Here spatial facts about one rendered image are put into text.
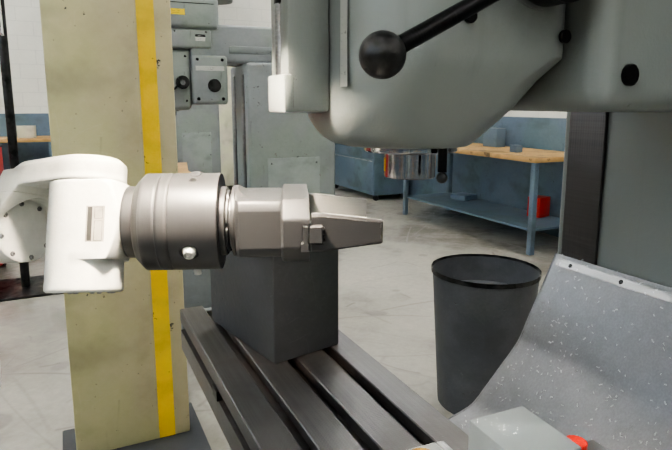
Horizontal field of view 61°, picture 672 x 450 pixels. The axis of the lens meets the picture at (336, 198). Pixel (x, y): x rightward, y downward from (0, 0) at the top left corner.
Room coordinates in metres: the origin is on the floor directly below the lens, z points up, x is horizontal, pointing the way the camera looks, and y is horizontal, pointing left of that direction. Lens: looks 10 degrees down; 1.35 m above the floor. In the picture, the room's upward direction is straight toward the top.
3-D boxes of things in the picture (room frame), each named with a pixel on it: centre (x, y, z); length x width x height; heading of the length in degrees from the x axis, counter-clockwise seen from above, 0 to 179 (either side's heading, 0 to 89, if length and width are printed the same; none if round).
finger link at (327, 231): (0.46, -0.01, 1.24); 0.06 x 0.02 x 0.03; 94
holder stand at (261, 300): (0.91, 0.11, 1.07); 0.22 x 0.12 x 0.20; 37
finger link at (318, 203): (0.57, 0.00, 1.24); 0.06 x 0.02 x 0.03; 94
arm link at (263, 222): (0.51, 0.09, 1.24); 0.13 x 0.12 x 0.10; 4
